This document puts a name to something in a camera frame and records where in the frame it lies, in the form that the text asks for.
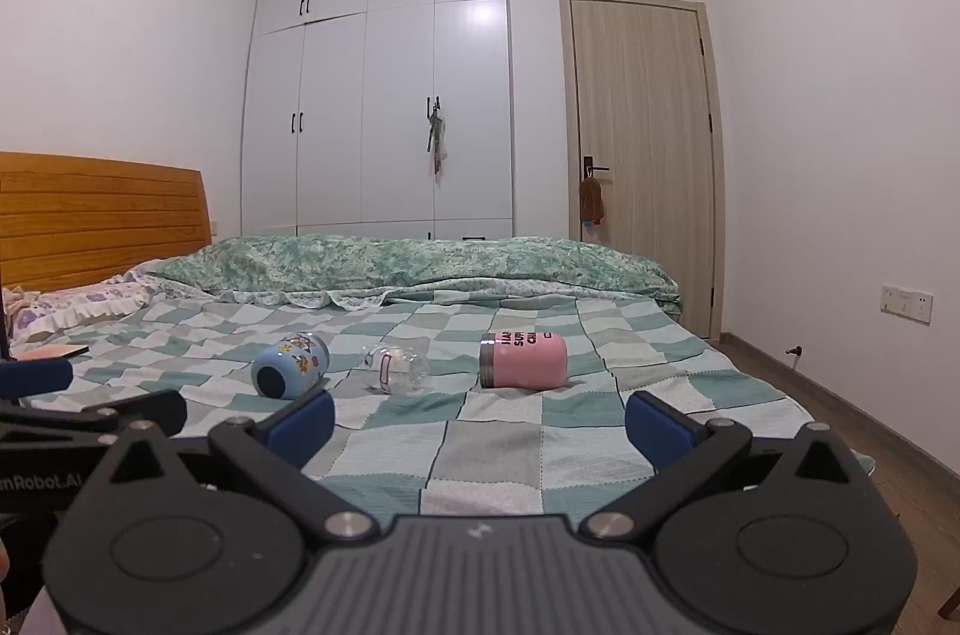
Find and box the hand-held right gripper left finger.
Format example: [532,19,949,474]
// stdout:
[103,391,380,543]

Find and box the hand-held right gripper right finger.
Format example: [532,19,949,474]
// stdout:
[583,390,865,541]

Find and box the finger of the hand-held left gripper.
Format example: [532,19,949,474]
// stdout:
[0,359,74,399]
[0,390,188,450]

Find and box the blue cartoon print cup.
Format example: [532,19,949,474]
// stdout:
[251,331,332,400]

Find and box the pink cup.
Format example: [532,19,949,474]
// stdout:
[479,332,569,391]

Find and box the pink flat book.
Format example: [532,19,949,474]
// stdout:
[10,343,90,363]

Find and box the purple floral pillow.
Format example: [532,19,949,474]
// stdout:
[0,277,155,337]

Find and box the green checkered blanket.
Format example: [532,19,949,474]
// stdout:
[0,293,877,517]

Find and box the wooden headboard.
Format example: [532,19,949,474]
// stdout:
[0,152,212,295]

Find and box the green floral quilt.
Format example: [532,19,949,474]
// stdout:
[142,233,683,316]

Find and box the brown hanging cloth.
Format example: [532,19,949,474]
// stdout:
[578,173,608,228]

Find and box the light wooden door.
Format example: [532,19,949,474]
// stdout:
[558,0,728,341]

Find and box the white wardrobe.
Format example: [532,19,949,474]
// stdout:
[240,0,515,243]

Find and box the white wall socket panel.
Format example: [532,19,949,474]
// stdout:
[879,281,935,325]

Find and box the hanging green keychain bundle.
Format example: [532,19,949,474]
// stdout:
[425,108,450,176]

